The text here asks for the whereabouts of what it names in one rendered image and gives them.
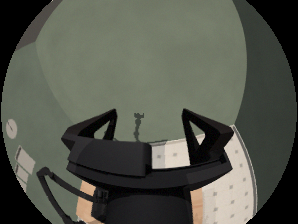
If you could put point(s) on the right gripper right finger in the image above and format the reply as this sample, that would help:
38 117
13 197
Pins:
217 135

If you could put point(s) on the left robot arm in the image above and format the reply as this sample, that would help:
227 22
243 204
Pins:
100 195

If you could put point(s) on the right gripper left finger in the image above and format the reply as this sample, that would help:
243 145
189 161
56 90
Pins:
88 127

